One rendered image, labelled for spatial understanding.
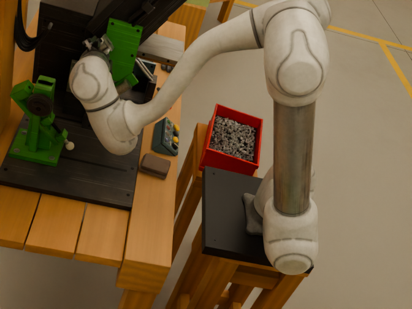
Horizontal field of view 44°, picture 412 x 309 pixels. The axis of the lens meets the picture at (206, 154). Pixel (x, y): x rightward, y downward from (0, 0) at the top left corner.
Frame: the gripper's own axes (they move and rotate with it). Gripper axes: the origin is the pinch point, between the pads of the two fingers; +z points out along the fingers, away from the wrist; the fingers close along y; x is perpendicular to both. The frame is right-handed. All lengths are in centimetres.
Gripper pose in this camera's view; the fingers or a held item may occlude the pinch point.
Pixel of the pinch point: (102, 46)
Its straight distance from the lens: 175.6
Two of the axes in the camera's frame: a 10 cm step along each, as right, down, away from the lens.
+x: -8.8, 4.6, 1.5
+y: -4.7, -7.7, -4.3
